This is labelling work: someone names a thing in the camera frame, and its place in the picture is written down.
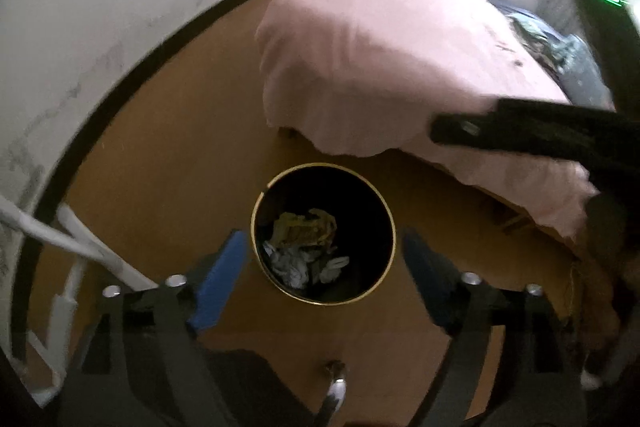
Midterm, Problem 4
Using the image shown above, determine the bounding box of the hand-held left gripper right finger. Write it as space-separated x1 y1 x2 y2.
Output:
402 227 586 427

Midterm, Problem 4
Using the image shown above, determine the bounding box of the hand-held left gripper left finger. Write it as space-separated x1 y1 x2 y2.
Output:
55 229 249 427

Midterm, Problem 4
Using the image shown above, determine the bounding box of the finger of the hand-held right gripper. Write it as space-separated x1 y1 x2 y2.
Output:
431 99 640 188

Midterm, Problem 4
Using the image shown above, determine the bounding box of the black trash bin gold rim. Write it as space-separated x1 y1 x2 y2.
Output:
250 163 397 306

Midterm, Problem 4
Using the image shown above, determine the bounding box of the green patterned cloth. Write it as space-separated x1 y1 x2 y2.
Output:
492 0 616 110

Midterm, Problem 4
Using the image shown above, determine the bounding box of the crumpled white paper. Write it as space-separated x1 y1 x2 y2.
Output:
262 241 351 290

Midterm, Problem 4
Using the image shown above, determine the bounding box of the white tube rack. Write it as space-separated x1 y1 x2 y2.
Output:
0 194 153 408

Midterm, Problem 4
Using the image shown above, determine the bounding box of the chrome chair base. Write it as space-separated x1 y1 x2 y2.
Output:
312 359 348 427

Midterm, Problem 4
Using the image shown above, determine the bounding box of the pink blanket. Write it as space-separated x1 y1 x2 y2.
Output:
254 0 601 240

